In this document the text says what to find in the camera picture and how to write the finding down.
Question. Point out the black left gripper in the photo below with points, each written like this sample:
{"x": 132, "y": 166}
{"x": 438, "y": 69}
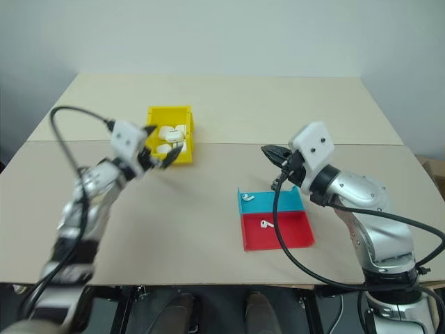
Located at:
{"x": 151, "y": 161}

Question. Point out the white earbud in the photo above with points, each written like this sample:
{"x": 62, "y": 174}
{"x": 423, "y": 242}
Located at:
{"x": 247, "y": 197}
{"x": 266, "y": 223}

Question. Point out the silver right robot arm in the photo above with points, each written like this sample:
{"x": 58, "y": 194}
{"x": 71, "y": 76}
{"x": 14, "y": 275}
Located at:
{"x": 358, "y": 191}

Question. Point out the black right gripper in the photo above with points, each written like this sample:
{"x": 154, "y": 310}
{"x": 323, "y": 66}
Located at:
{"x": 295, "y": 170}

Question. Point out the beige rounded object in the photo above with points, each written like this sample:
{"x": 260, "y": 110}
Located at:
{"x": 20, "y": 289}

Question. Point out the blue plastic tray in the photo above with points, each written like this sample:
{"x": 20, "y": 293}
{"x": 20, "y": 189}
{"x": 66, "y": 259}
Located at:
{"x": 278, "y": 203}

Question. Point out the red plastic tray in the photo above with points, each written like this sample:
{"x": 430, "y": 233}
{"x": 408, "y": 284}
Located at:
{"x": 288, "y": 233}

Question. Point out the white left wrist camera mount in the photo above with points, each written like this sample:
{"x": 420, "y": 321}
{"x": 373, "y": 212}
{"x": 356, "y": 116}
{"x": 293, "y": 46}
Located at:
{"x": 128, "y": 144}

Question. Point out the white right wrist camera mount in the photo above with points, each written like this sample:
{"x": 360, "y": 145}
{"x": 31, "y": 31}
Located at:
{"x": 313, "y": 149}

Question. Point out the yellow plastic bin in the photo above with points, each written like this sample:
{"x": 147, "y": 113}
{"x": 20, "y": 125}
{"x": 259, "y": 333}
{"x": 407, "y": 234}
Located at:
{"x": 184, "y": 158}

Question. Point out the black metal table frame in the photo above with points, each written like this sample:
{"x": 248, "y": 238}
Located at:
{"x": 120, "y": 306}

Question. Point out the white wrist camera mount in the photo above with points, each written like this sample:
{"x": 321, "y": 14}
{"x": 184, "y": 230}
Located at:
{"x": 128, "y": 144}
{"x": 313, "y": 149}

